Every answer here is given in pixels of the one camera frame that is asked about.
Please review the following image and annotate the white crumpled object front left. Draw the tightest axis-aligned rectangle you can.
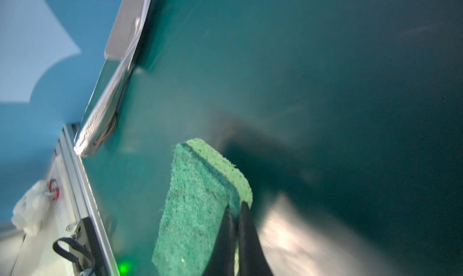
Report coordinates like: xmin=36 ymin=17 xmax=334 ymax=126
xmin=11 ymin=178 xmax=60 ymax=237

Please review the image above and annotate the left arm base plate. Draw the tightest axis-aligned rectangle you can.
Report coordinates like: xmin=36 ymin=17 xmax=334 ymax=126
xmin=53 ymin=217 xmax=110 ymax=276

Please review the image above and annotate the green sponge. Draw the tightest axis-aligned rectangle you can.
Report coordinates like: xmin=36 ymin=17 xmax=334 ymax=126
xmin=152 ymin=138 xmax=253 ymax=276

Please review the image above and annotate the grey metal garden trowel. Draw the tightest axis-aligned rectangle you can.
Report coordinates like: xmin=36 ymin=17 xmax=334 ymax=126
xmin=74 ymin=0 xmax=151 ymax=157

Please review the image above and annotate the aluminium front rail frame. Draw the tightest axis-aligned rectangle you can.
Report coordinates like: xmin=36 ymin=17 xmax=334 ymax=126
xmin=0 ymin=123 xmax=120 ymax=276

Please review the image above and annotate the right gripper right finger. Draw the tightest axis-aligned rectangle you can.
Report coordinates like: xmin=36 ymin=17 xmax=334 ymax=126
xmin=238 ymin=201 xmax=273 ymax=276

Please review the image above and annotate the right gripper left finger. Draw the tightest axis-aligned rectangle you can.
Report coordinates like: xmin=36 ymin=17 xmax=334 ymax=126
xmin=203 ymin=206 xmax=236 ymax=276

